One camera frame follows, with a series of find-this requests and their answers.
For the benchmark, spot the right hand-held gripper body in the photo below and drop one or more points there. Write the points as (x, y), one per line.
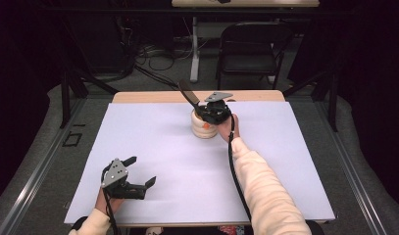
(216, 112)

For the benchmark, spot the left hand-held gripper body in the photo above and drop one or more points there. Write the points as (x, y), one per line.
(115, 174)

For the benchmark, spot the cream ribbed jar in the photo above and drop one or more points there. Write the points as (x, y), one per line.
(200, 129)

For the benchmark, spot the black cleaver knife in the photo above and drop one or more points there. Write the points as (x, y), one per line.
(189, 94)

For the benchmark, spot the person's right hand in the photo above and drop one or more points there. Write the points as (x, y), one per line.
(228, 130)

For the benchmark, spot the person's left hand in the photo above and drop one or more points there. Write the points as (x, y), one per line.
(107, 205)

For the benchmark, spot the white table mat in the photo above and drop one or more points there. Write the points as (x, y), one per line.
(174, 182)

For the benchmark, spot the wooden desk with white leg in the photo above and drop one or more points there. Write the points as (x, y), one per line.
(195, 58)

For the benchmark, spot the wooden table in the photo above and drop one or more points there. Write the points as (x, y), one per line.
(148, 96)

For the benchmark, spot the black folding chair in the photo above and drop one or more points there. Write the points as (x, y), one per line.
(249, 62)

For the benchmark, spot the black metal stand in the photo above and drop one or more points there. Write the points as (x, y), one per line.
(333, 104)
(65, 98)

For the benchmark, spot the person's colourful clothing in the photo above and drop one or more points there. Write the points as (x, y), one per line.
(232, 230)

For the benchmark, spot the grey metal floor rail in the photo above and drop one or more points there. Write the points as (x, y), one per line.
(354, 182)
(37, 178)

